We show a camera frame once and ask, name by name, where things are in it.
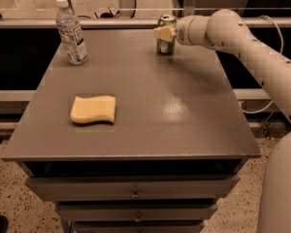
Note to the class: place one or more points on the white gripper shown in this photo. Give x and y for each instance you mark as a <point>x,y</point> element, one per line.
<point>181,31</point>

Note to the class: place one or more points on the green soda can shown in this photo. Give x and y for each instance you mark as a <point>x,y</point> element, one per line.
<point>162,46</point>

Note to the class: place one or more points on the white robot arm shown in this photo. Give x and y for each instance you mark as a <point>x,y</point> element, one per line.
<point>226,31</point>

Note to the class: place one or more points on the yellow sponge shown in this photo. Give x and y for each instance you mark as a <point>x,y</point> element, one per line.
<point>93,109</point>

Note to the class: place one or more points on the clear plastic water bottle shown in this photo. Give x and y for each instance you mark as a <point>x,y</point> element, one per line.
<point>69,29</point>

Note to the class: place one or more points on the grey drawer cabinet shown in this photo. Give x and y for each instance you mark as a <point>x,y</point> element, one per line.
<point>175,116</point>

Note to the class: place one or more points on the grey metal railing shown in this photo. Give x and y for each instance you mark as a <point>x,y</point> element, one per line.
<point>125,23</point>

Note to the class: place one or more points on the top grey drawer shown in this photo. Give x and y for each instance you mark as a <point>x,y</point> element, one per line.
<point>131,188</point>

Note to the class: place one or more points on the grey drawer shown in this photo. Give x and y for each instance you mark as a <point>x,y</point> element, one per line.
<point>136,212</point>
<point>146,227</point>
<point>131,188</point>

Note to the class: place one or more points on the middle grey drawer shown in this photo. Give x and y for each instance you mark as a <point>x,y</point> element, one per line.
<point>136,212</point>

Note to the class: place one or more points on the bottom grey drawer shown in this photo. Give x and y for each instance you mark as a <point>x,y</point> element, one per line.
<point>146,227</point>

